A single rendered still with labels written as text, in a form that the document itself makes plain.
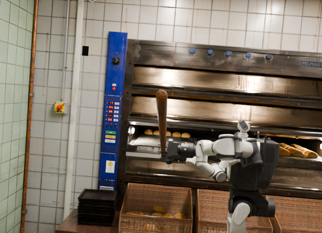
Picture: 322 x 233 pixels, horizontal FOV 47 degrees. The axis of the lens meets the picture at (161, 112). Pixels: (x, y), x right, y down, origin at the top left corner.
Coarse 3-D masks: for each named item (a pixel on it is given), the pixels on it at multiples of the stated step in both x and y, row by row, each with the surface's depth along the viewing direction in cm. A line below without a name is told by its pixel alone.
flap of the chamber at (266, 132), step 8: (128, 120) 308; (136, 120) 308; (144, 120) 308; (152, 120) 308; (184, 128) 323; (192, 128) 318; (200, 128) 313; (208, 128) 309; (216, 128) 305; (224, 128) 305; (232, 128) 304; (280, 136) 320; (288, 136) 315; (304, 136) 306; (312, 136) 302; (320, 136) 301
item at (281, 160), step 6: (132, 144) 326; (144, 150) 324; (150, 150) 323; (156, 150) 323; (282, 162) 318; (288, 162) 318; (294, 162) 318; (300, 162) 318; (306, 162) 317; (312, 162) 317; (318, 162) 317
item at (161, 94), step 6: (162, 90) 93; (156, 96) 93; (162, 96) 92; (156, 102) 99; (162, 102) 95; (162, 108) 101; (162, 114) 110; (162, 120) 119; (162, 126) 131; (162, 132) 144; (162, 138) 162; (162, 144) 185; (162, 150) 214; (162, 156) 256
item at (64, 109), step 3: (57, 102) 318; (60, 102) 318; (63, 102) 318; (66, 102) 319; (54, 105) 318; (57, 105) 318; (60, 105) 318; (66, 105) 320; (54, 108) 318; (63, 108) 318; (66, 108) 321; (54, 111) 318; (57, 111) 318; (60, 111) 318; (63, 111) 318; (66, 111) 321
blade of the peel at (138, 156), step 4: (128, 152) 269; (132, 152) 269; (128, 156) 276; (132, 156) 273; (136, 156) 270; (140, 156) 268; (144, 156) 268; (148, 156) 268; (152, 156) 268; (156, 156) 268; (160, 156) 268; (144, 160) 302; (148, 160) 299; (152, 160) 295; (156, 160) 291; (160, 160) 288; (164, 160) 284
